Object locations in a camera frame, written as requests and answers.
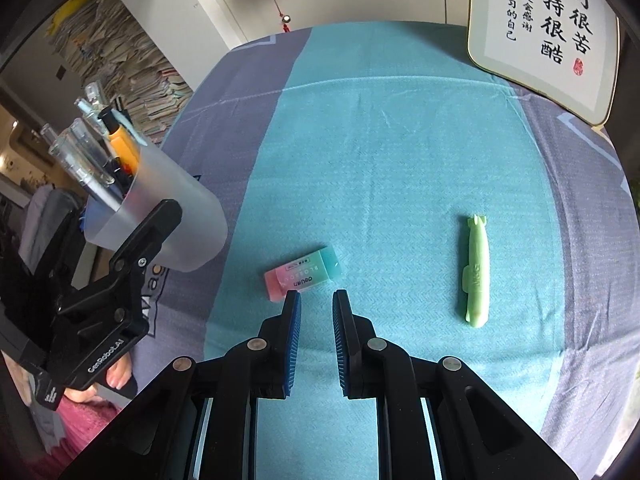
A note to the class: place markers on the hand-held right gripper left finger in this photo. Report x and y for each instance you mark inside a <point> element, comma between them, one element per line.
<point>292,340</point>

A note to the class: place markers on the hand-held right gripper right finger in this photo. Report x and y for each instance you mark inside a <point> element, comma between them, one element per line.
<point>342,340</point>

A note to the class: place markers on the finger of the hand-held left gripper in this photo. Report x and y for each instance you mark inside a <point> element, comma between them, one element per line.
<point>150,235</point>

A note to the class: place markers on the translucent white plastic cup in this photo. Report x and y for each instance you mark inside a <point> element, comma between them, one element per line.
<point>190,220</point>

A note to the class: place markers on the pink and teal eraser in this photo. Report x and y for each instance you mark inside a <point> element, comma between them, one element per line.
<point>302,275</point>

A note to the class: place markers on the yellow and black pen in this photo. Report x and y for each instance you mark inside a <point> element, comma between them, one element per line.
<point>124,147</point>

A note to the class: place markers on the red clip clear barrel pen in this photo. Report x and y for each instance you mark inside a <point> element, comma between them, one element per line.
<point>92,152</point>

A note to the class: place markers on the dark clear barrel pen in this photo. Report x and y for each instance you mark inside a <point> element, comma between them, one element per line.
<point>75,162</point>

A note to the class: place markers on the pale green clear pen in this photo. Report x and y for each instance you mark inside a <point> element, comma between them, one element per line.
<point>95,95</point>

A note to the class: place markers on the person's left hand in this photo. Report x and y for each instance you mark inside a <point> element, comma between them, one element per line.
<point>117,379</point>

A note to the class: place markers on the person's pink sweater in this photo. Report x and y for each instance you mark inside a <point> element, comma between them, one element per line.
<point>75,430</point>

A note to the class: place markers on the grey garment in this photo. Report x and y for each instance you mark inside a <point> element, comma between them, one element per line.
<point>47,220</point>

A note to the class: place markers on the large pile of books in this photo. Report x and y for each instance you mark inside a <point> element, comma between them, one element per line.
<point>135,85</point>

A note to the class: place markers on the teal and grey tablecloth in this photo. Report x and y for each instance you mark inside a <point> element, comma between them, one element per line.
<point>375,160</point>

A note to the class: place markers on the framed calligraphy picture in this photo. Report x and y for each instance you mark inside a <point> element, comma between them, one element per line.
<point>540,25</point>

